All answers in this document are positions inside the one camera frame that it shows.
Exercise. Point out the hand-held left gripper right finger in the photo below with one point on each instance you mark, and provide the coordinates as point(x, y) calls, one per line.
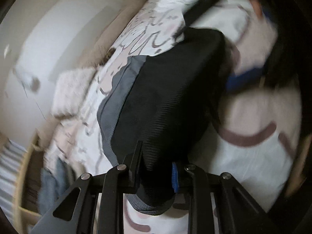
point(175, 178)

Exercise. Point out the grey pleated curtain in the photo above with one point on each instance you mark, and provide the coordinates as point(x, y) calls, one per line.
point(9, 170)

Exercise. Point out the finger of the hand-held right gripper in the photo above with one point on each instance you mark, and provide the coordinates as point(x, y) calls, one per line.
point(243, 78)

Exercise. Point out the folded blue jeans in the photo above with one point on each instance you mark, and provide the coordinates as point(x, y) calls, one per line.
point(52, 187)

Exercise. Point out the white fluffy pillow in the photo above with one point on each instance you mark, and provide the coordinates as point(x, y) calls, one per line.
point(73, 90)

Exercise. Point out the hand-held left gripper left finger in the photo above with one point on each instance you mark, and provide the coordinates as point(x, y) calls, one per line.
point(134, 174)

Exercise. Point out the printed white bed sheet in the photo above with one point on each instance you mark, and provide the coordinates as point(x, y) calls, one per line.
point(246, 165)

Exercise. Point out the white wall air conditioner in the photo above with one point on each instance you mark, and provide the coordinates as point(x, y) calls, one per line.
point(29, 81)

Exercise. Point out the black ribbed knit garment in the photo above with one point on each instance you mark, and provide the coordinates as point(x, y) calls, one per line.
point(170, 90)

